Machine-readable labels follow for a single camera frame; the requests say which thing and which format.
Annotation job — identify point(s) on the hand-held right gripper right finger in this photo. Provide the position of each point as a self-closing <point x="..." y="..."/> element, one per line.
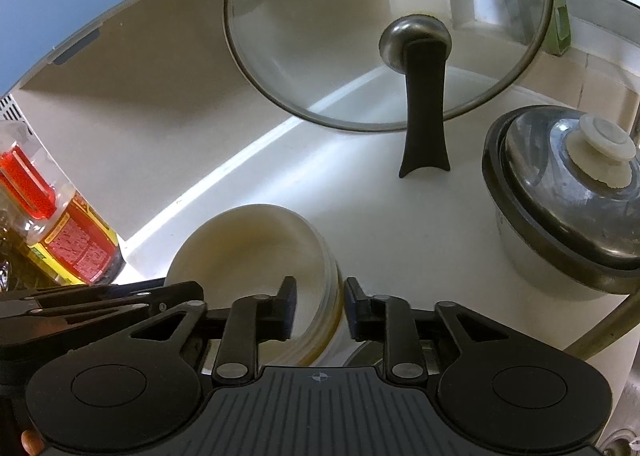
<point x="357" y="312"/>

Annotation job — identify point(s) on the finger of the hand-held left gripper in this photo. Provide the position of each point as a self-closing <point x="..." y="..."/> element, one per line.
<point x="150" y="292"/>
<point x="75" y="316"/>

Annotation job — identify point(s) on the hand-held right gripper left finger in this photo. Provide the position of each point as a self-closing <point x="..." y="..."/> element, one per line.
<point x="287" y="308"/>

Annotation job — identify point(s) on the cream ridged bowl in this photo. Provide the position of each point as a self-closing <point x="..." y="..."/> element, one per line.
<point x="240" y="256"/>

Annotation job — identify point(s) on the large dark oil bottle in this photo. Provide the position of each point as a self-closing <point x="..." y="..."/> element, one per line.
<point x="9" y="256"/>

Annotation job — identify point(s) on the steel pot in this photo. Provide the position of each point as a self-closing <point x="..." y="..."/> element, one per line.
<point x="530" y="261"/>

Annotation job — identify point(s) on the steel pot lid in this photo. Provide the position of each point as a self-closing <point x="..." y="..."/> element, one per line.
<point x="575" y="196"/>

